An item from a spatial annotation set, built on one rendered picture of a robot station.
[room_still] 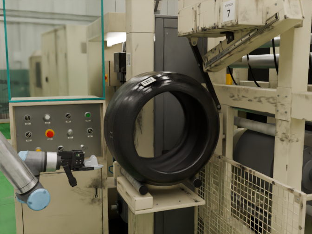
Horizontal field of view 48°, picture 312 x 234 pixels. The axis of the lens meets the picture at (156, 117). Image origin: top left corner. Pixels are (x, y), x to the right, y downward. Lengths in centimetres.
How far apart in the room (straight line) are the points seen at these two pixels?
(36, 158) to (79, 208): 76
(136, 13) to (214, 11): 49
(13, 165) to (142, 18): 103
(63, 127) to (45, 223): 58
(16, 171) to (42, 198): 15
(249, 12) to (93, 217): 153
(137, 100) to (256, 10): 62
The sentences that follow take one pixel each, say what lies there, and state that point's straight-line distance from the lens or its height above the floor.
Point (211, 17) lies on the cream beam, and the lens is 165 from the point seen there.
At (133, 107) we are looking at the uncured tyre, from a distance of 154.
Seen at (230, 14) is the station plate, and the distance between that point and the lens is 152.
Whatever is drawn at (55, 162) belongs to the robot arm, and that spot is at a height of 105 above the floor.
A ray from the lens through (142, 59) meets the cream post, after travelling 194.
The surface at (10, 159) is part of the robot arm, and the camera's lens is 142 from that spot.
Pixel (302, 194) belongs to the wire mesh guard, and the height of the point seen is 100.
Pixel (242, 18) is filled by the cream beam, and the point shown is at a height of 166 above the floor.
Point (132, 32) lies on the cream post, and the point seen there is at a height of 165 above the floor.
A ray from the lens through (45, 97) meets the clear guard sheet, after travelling 212.
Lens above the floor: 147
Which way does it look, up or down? 8 degrees down
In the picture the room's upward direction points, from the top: straight up
